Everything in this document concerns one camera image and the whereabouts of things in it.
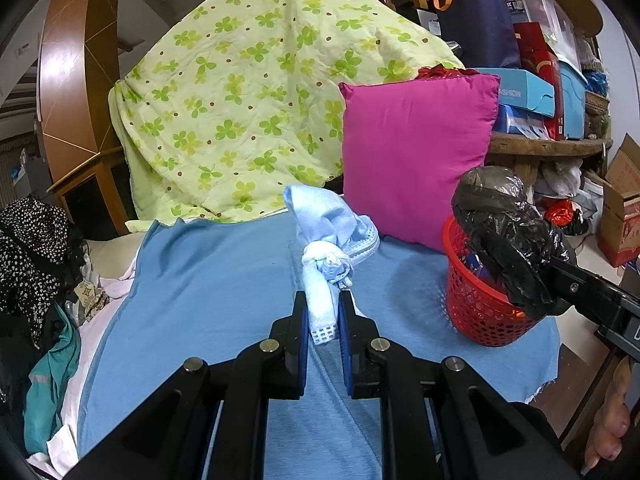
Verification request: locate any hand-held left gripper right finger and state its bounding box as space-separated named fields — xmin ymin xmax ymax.
xmin=338 ymin=289 xmax=581 ymax=480

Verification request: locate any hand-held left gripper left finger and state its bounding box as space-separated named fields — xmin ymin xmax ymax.
xmin=65 ymin=290 xmax=309 ymax=480

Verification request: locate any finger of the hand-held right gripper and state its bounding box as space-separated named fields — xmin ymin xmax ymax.
xmin=545 ymin=255 xmax=627 ymax=332

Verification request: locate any black plastic bag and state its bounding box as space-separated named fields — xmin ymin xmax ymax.
xmin=451 ymin=165 xmax=578 ymax=321

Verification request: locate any red plastic mesh basket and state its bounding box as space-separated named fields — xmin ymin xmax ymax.
xmin=441 ymin=215 xmax=543 ymax=348

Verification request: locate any light blue face mask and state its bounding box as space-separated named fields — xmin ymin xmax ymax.
xmin=283 ymin=184 xmax=381 ymax=346

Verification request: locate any person's right hand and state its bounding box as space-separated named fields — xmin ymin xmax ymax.
xmin=584 ymin=357 xmax=632 ymax=471

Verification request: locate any red plastic bag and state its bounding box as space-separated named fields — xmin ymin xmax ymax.
xmin=542 ymin=199 xmax=583 ymax=236

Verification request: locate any cardboard box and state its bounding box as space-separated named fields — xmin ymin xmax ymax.
xmin=597 ymin=132 xmax=640 ymax=268

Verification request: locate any white plastic bag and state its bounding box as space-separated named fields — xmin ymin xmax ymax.
xmin=540 ymin=157 xmax=586 ymax=198

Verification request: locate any blue blanket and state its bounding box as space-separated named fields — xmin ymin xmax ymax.
xmin=77 ymin=210 xmax=561 ymax=480

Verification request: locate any round wooden shelf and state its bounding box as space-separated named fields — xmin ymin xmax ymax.
xmin=432 ymin=0 xmax=615 ymax=201

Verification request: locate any white and blue packet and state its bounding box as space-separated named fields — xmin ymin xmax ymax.
xmin=492 ymin=105 xmax=548 ymax=138

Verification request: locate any wicker basket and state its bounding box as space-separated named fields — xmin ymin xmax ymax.
xmin=585 ymin=91 xmax=612 ymax=117

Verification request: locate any blue shoebox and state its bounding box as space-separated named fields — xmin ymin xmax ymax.
xmin=470 ymin=66 xmax=557 ymax=118

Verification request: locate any magenta pillow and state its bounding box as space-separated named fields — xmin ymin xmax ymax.
xmin=338 ymin=72 xmax=502 ymax=253

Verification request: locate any cream pillow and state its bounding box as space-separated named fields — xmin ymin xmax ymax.
xmin=85 ymin=232 xmax=148 ymax=281

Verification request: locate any beige patterned cloth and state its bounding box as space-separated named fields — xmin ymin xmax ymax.
xmin=70 ymin=280 xmax=111 ymax=323

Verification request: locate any white sheet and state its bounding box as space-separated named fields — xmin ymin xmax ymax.
xmin=27 ymin=260 xmax=141 ymax=478

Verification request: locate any tall red box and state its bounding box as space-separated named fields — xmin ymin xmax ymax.
xmin=515 ymin=22 xmax=565 ymax=141

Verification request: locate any teal garment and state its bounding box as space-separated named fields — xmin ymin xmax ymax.
xmin=24 ymin=305 xmax=82 ymax=456

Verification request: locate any red cloth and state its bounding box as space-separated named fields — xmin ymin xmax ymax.
xmin=416 ymin=63 xmax=482 ymax=81

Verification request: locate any green clover print quilt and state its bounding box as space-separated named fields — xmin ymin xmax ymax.
xmin=108 ymin=0 xmax=466 ymax=224

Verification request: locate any clear plastic storage box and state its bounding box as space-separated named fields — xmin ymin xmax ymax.
xmin=492 ymin=0 xmax=583 ymax=71

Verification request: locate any black and white speckled garment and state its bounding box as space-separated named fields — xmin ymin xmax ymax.
xmin=0 ymin=197 xmax=76 ymax=343

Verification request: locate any navy bag with orange handles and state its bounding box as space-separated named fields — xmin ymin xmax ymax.
xmin=432 ymin=0 xmax=522 ymax=68

